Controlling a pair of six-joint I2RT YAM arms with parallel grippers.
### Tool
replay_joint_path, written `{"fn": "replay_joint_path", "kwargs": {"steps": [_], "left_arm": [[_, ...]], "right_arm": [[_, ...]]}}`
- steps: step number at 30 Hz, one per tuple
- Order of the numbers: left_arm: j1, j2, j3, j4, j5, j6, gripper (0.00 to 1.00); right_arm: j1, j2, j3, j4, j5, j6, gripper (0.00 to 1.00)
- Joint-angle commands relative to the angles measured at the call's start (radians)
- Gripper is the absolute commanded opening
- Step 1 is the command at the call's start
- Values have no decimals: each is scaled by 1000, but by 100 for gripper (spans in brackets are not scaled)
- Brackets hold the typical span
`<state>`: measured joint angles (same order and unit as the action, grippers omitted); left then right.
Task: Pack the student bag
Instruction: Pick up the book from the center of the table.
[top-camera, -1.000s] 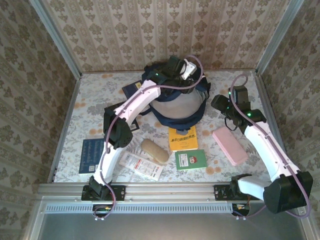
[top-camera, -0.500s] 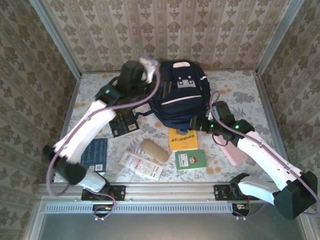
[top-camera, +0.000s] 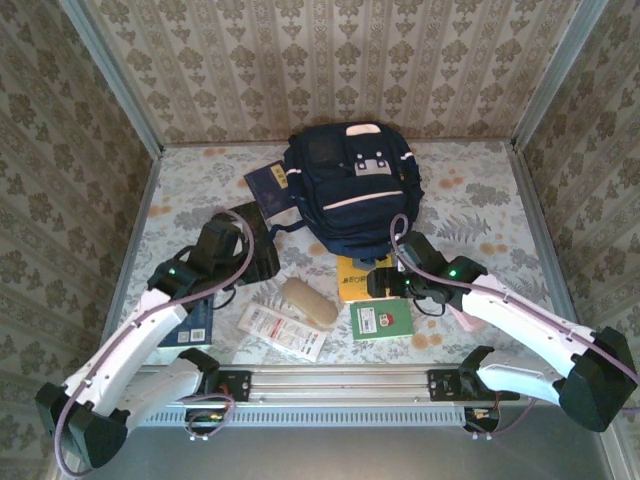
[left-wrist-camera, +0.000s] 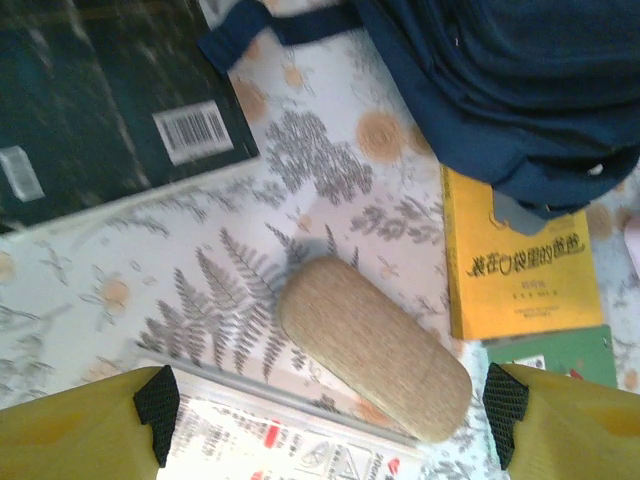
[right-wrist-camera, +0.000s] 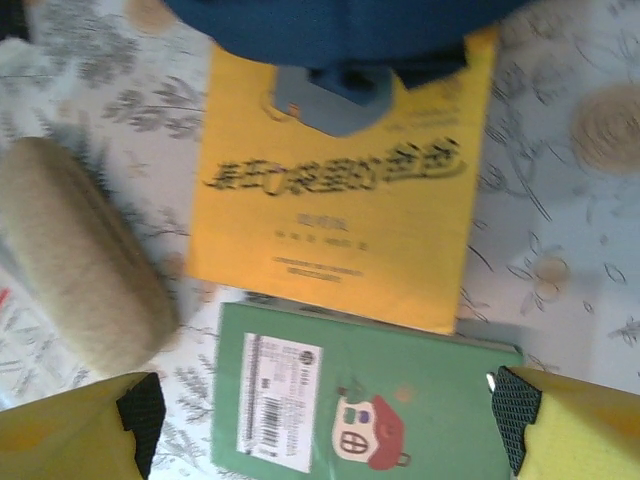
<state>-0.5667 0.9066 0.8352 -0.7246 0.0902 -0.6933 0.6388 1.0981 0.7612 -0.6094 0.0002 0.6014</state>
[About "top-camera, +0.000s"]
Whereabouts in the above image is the navy notebook with yellow label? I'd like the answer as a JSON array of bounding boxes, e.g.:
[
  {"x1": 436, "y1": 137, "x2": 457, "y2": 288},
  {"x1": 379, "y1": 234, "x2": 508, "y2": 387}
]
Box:
[{"x1": 243, "y1": 160, "x2": 301, "y2": 221}]

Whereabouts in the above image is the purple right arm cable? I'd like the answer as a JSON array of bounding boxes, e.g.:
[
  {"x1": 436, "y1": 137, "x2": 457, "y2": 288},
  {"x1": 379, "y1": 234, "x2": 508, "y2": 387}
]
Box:
[{"x1": 389, "y1": 213, "x2": 640, "y2": 436}]

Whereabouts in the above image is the grey metal panel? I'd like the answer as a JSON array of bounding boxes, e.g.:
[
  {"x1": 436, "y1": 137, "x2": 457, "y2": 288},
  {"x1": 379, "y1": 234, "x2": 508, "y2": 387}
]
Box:
[{"x1": 74, "y1": 424, "x2": 609, "y2": 480}]

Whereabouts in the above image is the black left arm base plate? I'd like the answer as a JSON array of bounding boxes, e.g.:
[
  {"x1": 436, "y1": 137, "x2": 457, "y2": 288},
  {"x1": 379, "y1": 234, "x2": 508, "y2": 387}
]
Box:
[{"x1": 163, "y1": 369, "x2": 252, "y2": 403}]

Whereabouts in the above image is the white packet with red print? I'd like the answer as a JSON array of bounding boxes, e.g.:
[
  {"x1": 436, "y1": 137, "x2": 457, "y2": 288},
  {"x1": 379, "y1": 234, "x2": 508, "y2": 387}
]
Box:
[{"x1": 237, "y1": 302, "x2": 327, "y2": 364}]

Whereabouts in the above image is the beige fabric case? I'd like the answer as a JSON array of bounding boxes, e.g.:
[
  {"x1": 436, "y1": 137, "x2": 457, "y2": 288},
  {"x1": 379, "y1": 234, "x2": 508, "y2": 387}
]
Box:
[{"x1": 281, "y1": 277, "x2": 340, "y2": 327}]

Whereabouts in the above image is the navy blue backpack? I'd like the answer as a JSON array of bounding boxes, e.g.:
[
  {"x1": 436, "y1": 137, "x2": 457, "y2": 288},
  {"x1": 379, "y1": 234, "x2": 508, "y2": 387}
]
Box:
[{"x1": 269, "y1": 121, "x2": 426, "y2": 264}]

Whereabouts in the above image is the grey slotted cable duct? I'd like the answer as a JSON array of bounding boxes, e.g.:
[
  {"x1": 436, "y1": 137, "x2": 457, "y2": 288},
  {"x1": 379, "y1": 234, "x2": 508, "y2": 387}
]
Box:
[{"x1": 87, "y1": 403, "x2": 469, "y2": 427}]

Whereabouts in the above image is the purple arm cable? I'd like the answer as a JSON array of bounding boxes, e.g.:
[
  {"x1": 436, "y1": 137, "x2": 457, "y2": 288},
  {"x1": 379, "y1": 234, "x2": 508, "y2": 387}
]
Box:
[
  {"x1": 389, "y1": 213, "x2": 640, "y2": 436},
  {"x1": 53, "y1": 208, "x2": 256, "y2": 476}
]

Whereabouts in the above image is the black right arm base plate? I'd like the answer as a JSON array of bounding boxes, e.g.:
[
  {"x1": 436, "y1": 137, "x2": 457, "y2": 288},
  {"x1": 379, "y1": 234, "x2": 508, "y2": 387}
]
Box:
[{"x1": 428, "y1": 368, "x2": 521, "y2": 403}]

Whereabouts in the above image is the aluminium frame post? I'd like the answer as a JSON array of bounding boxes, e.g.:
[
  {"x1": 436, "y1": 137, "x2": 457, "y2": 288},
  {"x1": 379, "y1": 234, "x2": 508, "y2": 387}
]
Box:
[
  {"x1": 58, "y1": 0, "x2": 165, "y2": 157},
  {"x1": 512, "y1": 0, "x2": 609, "y2": 151}
]

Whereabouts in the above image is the pink pencil case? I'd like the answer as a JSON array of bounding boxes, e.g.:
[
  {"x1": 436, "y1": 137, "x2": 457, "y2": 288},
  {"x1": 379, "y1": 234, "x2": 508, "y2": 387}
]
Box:
[{"x1": 447, "y1": 304, "x2": 484, "y2": 334}]

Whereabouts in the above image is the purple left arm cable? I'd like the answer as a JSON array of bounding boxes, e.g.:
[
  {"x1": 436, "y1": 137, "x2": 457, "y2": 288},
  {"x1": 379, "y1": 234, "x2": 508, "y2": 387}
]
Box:
[{"x1": 53, "y1": 208, "x2": 256, "y2": 476}]

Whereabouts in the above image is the blue book with barcode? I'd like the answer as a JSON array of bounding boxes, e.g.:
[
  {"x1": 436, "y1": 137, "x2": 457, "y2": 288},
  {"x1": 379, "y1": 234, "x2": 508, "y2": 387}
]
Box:
[{"x1": 157, "y1": 294, "x2": 217, "y2": 349}]

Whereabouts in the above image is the green notebook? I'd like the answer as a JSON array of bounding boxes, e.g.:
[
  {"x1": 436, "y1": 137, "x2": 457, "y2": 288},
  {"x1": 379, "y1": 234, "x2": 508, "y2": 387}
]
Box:
[{"x1": 348, "y1": 298, "x2": 416, "y2": 342}]

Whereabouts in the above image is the floral patterned tablecloth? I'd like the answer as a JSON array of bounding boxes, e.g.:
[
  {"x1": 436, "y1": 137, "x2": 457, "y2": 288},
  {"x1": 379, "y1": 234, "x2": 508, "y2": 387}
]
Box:
[{"x1": 107, "y1": 141, "x2": 571, "y2": 366}]

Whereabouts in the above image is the aluminium side rail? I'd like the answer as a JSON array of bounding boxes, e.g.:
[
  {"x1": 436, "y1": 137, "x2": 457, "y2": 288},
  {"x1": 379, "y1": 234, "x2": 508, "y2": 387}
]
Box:
[
  {"x1": 97, "y1": 149, "x2": 165, "y2": 366},
  {"x1": 509, "y1": 144, "x2": 591, "y2": 364}
]

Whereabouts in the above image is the aluminium mounting rail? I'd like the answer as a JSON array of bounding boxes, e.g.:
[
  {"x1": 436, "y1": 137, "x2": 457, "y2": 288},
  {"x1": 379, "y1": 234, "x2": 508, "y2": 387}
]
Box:
[{"x1": 74, "y1": 364, "x2": 609, "y2": 405}]

